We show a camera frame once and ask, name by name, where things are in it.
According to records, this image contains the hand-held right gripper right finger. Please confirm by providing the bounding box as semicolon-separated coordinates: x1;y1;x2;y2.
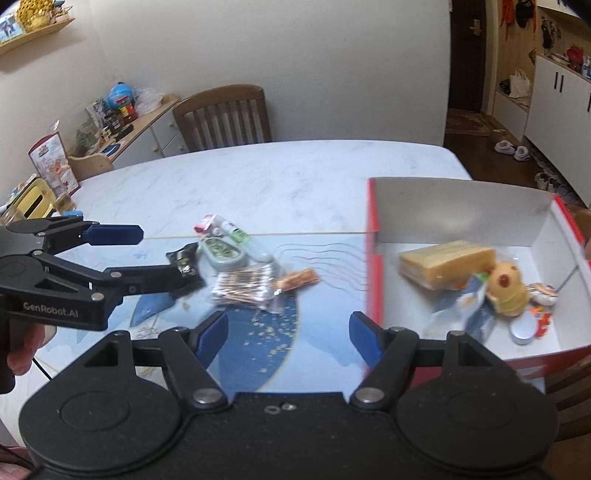
349;311;509;409

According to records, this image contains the bag of cotton swabs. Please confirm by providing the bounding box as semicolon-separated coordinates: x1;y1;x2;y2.
211;263;278;310

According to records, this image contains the blue globe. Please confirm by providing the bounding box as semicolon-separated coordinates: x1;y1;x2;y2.
107;82;139;109

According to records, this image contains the clear plastic bag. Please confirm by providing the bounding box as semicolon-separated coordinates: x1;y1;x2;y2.
136;87;164;114

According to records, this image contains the wooden sideboard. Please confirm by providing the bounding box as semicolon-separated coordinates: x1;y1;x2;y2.
69;95;190;174

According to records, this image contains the round silver tin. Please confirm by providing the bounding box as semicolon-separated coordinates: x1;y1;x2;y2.
510;316;541;346

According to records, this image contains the wooden wall shelf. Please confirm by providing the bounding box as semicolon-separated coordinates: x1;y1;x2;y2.
0;16;75;58

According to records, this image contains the white lower cabinet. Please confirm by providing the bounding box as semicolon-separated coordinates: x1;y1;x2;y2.
524;55;591;153

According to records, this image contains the red printed card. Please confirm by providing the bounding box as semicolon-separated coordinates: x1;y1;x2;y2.
28;131;80;195

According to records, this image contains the yellow plush toy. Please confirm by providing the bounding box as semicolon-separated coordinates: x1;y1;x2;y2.
487;261;529;319

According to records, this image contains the dark slatted wooden chair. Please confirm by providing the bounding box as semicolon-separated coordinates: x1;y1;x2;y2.
172;84;273;153

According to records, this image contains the red cardboard box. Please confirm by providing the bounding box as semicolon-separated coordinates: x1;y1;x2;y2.
365;176;591;379

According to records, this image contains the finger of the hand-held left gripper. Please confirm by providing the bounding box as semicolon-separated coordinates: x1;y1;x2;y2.
7;215;144;257
32;254;185;301

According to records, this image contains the packaged yellow cake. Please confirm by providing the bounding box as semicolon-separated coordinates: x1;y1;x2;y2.
398;240;497;291

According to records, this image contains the patterned rug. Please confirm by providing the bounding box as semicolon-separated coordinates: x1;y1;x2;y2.
445;113;490;134

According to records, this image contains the round-backed wooden chair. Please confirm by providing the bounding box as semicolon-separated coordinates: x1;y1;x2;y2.
545;351;591;444

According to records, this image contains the white glue tube green label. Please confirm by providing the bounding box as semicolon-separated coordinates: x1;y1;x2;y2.
217;217;273;264

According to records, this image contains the dark door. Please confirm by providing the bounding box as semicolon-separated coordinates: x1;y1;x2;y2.
448;0;488;114

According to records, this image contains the grey-green oval case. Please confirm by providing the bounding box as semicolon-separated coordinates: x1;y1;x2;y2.
198;235;247;268

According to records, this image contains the orange snack packet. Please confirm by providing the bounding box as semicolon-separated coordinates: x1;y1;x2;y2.
272;269;321;294

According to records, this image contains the pink sachet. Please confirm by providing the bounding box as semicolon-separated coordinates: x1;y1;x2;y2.
191;213;225;234

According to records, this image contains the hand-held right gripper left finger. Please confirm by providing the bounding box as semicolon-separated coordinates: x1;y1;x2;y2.
69;311;229;409

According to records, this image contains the glass cup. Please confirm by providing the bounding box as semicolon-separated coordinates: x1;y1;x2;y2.
53;185;77;213

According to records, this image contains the small light wooden seat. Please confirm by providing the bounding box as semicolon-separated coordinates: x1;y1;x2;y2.
68;154;115;183

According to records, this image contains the yellow tissue box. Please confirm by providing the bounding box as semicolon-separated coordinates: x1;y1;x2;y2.
9;178;58;220

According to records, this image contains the person's left hand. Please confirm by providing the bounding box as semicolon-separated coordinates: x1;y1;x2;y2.
8;325;56;376

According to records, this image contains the black snack packet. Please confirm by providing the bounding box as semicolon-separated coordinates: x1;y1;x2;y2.
165;243;206;296

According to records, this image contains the white tote bag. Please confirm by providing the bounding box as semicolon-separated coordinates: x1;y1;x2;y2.
508;69;532;97

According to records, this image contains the red lion keychain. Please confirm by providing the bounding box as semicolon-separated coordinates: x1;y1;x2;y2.
529;307;553;337

